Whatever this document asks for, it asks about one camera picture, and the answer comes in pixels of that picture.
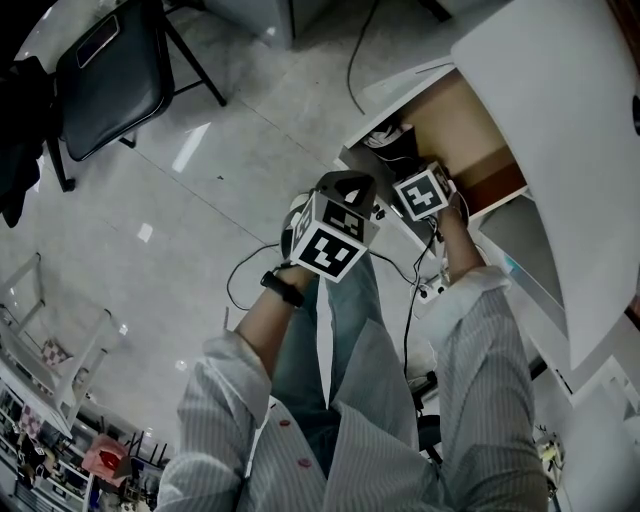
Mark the white wooden drawer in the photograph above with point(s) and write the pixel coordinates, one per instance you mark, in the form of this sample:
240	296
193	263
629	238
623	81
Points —
450	125

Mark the checkered cushion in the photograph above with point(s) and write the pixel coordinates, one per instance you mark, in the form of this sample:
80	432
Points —
56	354

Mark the white power adapter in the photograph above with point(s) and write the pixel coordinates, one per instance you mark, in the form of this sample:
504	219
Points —
432	292

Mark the person's blue jeans legs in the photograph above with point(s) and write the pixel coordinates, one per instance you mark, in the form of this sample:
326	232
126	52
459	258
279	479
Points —
350	340

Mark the person's striped shirt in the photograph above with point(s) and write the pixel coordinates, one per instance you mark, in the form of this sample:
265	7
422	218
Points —
480	400

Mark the black hanging garment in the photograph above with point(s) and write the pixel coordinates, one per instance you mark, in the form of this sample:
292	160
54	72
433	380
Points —
17	145

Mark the white frame rack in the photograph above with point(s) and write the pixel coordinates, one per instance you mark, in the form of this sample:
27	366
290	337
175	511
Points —
65	360

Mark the black folding chair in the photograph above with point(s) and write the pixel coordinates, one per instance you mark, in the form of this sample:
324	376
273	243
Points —
112	85

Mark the pink box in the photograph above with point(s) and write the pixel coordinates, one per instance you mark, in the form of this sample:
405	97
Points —
105	457

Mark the black wristband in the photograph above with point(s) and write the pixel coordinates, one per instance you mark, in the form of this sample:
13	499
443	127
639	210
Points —
282	291

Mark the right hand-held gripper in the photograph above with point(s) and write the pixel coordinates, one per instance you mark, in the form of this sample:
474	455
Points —
419	196

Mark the black smartphone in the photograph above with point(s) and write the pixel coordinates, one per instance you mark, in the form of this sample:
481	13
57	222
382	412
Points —
97	41

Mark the person's white shoe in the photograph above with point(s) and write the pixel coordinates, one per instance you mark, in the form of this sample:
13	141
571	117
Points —
299	204

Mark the person's right forearm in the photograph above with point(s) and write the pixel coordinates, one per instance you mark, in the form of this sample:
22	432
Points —
457	245

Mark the person's left forearm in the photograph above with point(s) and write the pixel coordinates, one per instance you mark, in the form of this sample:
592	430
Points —
270	325

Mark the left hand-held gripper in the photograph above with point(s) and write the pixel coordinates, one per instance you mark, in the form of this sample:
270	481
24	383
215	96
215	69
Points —
327	247

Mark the white desk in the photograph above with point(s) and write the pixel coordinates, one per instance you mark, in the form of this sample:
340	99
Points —
550	125

